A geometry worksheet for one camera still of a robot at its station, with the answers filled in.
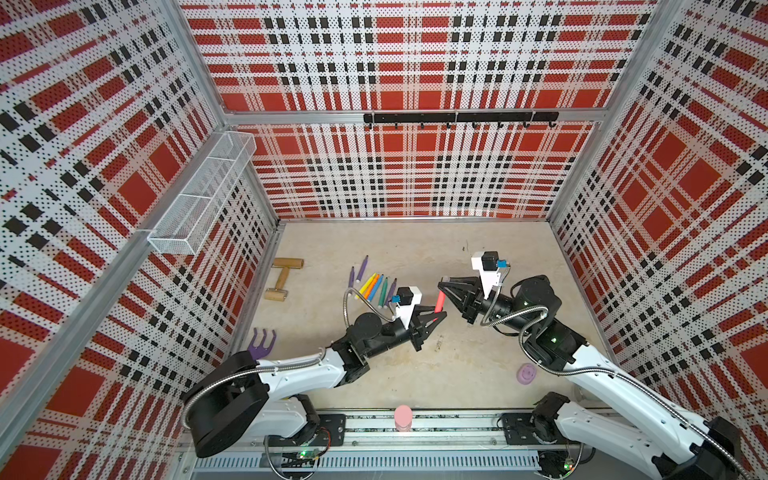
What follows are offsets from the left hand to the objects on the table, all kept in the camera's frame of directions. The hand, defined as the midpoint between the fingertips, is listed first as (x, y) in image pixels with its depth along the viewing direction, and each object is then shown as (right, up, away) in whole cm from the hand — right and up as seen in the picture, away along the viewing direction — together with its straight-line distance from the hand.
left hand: (446, 314), depth 71 cm
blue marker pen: (-20, +2, +30) cm, 36 cm away
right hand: (-1, +9, -6) cm, 11 cm away
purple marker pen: (-29, +5, +33) cm, 44 cm away
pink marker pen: (-2, +4, -5) cm, 7 cm away
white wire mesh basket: (-77, +26, +20) cm, 83 cm away
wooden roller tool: (-53, +1, +29) cm, 60 cm away
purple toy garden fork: (-53, -15, +17) cm, 58 cm away
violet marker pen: (-25, +8, +36) cm, 45 cm away
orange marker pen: (-21, +3, +30) cm, 37 cm away
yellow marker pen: (-23, +3, +30) cm, 38 cm away
